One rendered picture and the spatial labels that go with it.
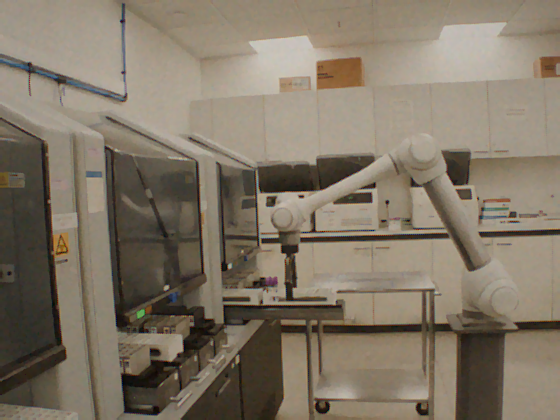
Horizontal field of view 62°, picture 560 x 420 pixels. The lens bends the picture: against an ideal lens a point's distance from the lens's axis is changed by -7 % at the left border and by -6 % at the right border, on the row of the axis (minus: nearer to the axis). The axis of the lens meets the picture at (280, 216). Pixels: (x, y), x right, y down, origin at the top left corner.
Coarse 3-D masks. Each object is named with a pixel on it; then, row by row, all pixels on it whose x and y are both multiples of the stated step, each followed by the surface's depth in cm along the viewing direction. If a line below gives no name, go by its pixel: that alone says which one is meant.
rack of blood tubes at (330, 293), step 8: (296, 288) 212; (304, 288) 211; (312, 288) 210; (320, 288) 209; (328, 288) 209; (264, 296) 205; (328, 296) 200; (264, 304) 205; (272, 304) 204; (280, 304) 204; (288, 304) 203; (296, 304) 202; (304, 304) 202; (312, 304) 201; (320, 304) 200; (328, 304) 200
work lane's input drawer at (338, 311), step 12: (336, 300) 204; (228, 312) 206; (240, 312) 205; (252, 312) 204; (264, 312) 203; (276, 312) 202; (288, 312) 201; (300, 312) 201; (312, 312) 200; (324, 312) 199; (336, 312) 198
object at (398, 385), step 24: (336, 288) 231; (360, 288) 228; (384, 288) 225; (408, 288) 222; (432, 288) 220; (432, 312) 221; (432, 336) 221; (312, 360) 233; (432, 360) 222; (312, 384) 234; (336, 384) 251; (360, 384) 249; (384, 384) 247; (408, 384) 244; (432, 384) 222; (312, 408) 234; (432, 408) 223
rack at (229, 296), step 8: (224, 296) 208; (232, 296) 207; (240, 296) 207; (248, 296) 206; (256, 296) 205; (224, 304) 208; (232, 304) 208; (240, 304) 207; (248, 304) 206; (256, 304) 206
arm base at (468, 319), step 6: (462, 312) 204; (468, 312) 199; (474, 312) 197; (480, 312) 196; (462, 318) 202; (468, 318) 199; (474, 318) 197; (480, 318) 196; (486, 318) 195; (492, 318) 195; (498, 318) 197; (462, 324) 197; (468, 324) 196; (474, 324) 196; (480, 324) 195; (486, 324) 195; (492, 324) 194; (498, 324) 194; (504, 324) 193
